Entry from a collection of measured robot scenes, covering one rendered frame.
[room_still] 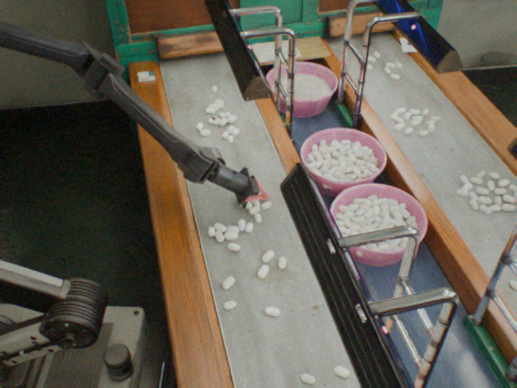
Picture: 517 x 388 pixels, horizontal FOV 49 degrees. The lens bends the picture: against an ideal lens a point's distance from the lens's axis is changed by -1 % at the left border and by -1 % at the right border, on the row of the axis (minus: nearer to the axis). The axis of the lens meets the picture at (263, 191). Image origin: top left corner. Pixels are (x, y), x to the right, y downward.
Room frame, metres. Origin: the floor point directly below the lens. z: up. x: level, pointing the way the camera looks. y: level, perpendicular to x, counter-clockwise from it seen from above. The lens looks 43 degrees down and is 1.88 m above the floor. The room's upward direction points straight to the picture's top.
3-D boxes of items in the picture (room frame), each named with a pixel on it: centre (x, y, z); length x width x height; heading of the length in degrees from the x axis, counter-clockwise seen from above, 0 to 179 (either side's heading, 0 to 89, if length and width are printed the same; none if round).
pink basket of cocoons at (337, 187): (1.37, -0.25, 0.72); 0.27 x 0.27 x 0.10
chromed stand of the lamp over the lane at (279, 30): (1.57, 0.01, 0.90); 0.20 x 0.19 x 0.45; 14
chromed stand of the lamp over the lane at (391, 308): (0.63, -0.23, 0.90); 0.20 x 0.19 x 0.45; 14
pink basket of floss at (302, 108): (1.79, -0.14, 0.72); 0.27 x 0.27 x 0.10
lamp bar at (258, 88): (1.56, 0.09, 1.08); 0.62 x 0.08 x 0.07; 14
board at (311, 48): (2.01, -0.08, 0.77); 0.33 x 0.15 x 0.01; 104
